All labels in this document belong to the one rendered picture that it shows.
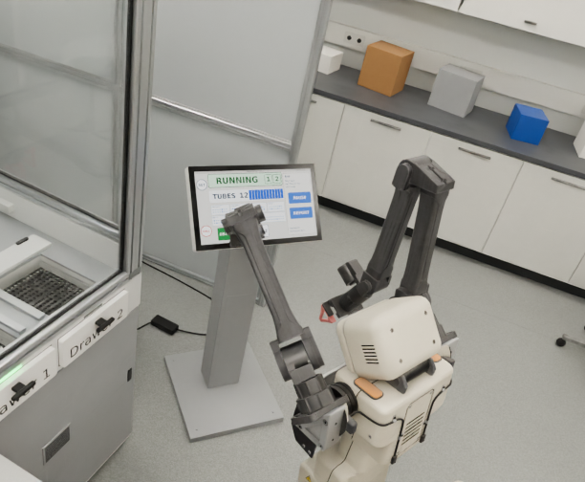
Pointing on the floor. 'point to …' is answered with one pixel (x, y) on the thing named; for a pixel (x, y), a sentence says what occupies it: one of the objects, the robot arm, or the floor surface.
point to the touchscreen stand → (225, 361)
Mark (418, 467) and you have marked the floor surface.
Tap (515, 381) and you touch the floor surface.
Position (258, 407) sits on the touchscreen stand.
